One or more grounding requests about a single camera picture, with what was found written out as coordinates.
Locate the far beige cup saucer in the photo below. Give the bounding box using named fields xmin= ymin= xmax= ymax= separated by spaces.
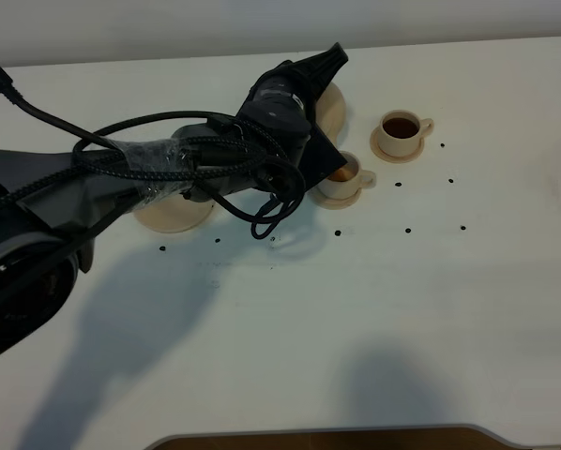
xmin=370 ymin=127 xmax=425 ymax=164

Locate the beige teapot saucer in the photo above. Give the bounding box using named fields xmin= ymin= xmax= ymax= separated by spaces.
xmin=133 ymin=195 xmax=215 ymax=233

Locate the beige teapot with lid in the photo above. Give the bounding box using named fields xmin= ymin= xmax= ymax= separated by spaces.
xmin=315 ymin=82 xmax=347 ymax=144

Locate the beige teacup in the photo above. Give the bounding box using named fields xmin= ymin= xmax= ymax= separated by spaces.
xmin=317 ymin=152 xmax=376 ymax=201
xmin=378 ymin=110 xmax=434 ymax=156

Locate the far beige teacup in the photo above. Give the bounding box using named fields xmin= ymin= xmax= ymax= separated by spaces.
xmin=378 ymin=110 xmax=434 ymax=156

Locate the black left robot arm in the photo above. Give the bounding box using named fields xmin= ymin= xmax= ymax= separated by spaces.
xmin=0 ymin=44 xmax=348 ymax=354

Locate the near beige cup saucer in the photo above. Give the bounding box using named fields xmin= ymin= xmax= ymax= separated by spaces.
xmin=308 ymin=187 xmax=362 ymax=210

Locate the beige cup saucer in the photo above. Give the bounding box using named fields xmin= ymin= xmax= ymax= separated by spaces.
xmin=370 ymin=127 xmax=425 ymax=164
xmin=308 ymin=187 xmax=362 ymax=210

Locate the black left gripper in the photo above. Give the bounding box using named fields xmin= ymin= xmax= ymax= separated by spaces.
xmin=236 ymin=42 xmax=349 ymax=155

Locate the near beige teacup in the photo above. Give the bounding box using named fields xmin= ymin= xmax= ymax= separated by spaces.
xmin=317 ymin=152 xmax=376 ymax=201

